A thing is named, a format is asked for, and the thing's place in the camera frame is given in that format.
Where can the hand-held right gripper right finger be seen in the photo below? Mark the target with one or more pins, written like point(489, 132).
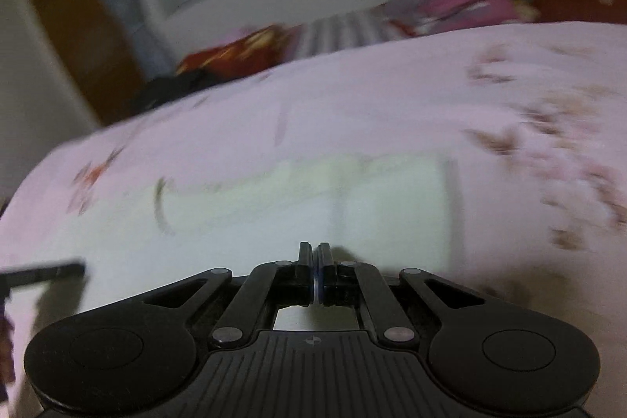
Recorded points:
point(323, 273)

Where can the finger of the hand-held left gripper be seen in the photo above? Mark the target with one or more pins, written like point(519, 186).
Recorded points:
point(44, 274)

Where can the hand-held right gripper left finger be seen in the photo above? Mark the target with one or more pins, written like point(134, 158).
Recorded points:
point(307, 273)

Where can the white knit sock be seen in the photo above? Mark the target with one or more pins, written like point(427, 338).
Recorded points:
point(387, 202)

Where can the pink floral bed sheet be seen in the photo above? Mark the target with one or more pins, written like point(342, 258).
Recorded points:
point(343, 104)

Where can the black cloth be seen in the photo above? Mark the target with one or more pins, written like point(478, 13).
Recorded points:
point(171, 87)

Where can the grey striped cloth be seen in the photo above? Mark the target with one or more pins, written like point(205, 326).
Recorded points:
point(343, 31)

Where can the brown wooden door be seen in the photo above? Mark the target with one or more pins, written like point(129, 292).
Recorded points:
point(73, 31)

